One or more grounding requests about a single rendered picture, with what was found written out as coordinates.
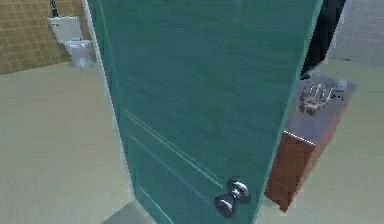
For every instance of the teal room door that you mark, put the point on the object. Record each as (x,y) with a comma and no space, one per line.
(200,100)

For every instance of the silver round door knob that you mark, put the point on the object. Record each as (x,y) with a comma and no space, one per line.
(230,199)

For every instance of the brown cabinet with grey top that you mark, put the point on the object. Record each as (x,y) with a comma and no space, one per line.
(306,146)

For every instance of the white toilet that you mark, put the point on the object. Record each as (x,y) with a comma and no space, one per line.
(75,41)

